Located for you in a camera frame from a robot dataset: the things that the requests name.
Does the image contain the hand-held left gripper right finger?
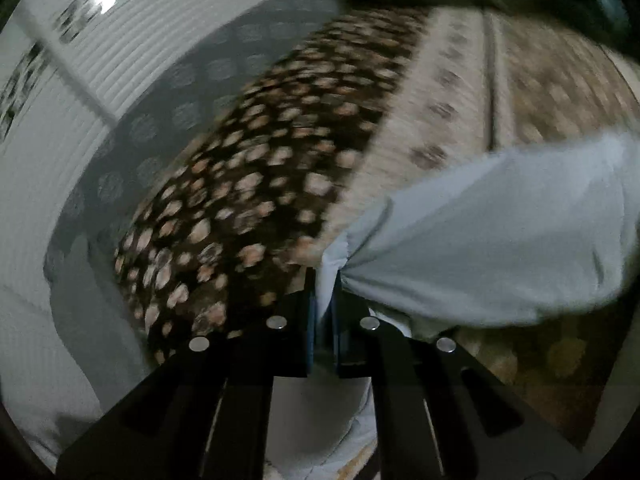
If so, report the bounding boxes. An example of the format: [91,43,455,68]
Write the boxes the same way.
[334,269,593,480]

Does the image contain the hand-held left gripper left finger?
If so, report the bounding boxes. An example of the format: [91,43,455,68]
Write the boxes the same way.
[55,267,318,480]

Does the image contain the pale blue padded garment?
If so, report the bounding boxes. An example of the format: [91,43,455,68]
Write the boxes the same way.
[265,130,640,480]

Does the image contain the brown beige floral blanket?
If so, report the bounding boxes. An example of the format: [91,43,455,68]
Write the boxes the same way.
[112,5,640,466]

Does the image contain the grey patterned bedspread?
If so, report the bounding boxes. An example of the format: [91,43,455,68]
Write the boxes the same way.
[45,0,351,361]

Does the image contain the white ribbed headboard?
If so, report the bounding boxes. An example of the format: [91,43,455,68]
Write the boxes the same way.
[0,0,306,461]

